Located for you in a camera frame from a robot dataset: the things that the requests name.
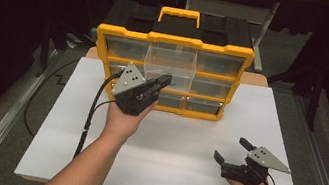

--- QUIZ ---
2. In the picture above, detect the clear plastic storage drawer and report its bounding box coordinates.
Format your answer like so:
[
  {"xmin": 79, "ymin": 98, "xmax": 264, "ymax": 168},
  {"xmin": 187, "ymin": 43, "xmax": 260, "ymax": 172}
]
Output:
[{"xmin": 139, "ymin": 39, "xmax": 200, "ymax": 94}]

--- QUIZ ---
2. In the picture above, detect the dark metal stand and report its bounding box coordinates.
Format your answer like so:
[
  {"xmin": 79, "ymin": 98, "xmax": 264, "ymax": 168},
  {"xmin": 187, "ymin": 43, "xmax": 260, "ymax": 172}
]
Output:
[
  {"xmin": 261, "ymin": 54, "xmax": 328, "ymax": 133},
  {"xmin": 33, "ymin": 15, "xmax": 97, "ymax": 86}
]

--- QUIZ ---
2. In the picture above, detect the white work board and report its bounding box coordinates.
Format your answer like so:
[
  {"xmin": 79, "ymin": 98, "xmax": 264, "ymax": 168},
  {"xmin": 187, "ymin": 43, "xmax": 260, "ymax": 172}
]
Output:
[{"xmin": 12, "ymin": 48, "xmax": 324, "ymax": 185}]

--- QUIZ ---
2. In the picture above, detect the set of clear drawers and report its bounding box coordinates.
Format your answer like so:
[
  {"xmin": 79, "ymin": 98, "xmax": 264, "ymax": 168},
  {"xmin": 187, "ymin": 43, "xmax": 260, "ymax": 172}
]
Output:
[{"xmin": 96, "ymin": 33, "xmax": 246, "ymax": 119}]

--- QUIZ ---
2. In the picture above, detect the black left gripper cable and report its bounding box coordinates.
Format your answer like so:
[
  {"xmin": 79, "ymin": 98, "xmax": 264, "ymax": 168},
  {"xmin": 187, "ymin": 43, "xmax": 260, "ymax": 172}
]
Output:
[{"xmin": 72, "ymin": 65, "xmax": 123, "ymax": 165}]

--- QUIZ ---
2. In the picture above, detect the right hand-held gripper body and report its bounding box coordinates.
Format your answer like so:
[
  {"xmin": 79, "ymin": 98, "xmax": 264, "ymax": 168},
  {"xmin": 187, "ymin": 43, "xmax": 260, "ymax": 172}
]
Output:
[{"xmin": 218, "ymin": 140, "xmax": 295, "ymax": 185}]

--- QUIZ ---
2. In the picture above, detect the yellow black drawer organizer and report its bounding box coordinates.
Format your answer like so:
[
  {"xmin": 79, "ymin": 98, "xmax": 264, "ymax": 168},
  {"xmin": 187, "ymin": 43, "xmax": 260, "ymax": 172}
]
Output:
[{"xmin": 84, "ymin": 0, "xmax": 261, "ymax": 127}]

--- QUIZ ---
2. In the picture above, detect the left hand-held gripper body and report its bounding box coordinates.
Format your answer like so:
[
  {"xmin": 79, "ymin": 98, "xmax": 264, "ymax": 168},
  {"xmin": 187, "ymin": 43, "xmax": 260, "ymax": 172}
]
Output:
[{"xmin": 108, "ymin": 58, "xmax": 166, "ymax": 120}]

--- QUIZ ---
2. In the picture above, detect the person's left hand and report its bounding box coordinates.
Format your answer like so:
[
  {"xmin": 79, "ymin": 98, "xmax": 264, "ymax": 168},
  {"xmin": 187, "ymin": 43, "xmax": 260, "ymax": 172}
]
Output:
[{"xmin": 100, "ymin": 92, "xmax": 159, "ymax": 150}]

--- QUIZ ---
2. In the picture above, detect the black floor cable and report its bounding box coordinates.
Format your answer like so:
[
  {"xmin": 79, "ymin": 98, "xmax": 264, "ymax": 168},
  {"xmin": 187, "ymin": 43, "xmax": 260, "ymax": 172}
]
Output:
[{"xmin": 20, "ymin": 50, "xmax": 81, "ymax": 144}]

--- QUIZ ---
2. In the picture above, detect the white metal stand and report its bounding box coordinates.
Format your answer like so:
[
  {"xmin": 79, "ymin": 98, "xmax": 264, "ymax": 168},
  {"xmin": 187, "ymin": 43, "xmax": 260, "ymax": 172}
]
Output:
[{"xmin": 176, "ymin": 0, "xmax": 282, "ymax": 75}]

